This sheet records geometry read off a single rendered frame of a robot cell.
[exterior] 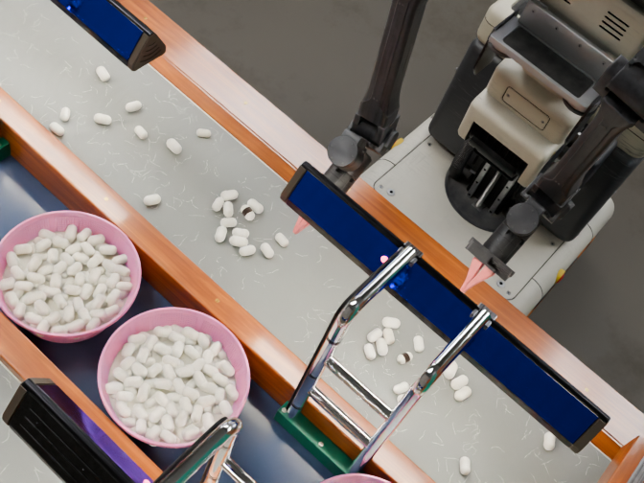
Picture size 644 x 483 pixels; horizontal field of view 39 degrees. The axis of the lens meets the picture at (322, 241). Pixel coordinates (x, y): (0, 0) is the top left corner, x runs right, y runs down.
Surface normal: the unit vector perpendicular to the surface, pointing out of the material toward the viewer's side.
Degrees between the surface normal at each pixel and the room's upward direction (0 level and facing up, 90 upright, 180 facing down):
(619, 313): 0
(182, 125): 0
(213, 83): 0
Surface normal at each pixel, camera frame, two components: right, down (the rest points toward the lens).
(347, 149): -0.24, -0.10
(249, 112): 0.23, -0.54
